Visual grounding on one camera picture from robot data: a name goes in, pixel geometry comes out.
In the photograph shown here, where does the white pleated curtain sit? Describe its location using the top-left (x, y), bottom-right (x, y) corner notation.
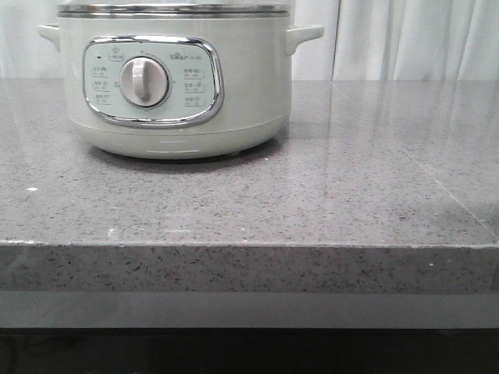
top-left (1, 1), bottom-right (498, 81)

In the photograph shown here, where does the pale green electric cooking pot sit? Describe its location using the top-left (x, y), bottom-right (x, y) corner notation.
top-left (38, 4), bottom-right (324, 160)

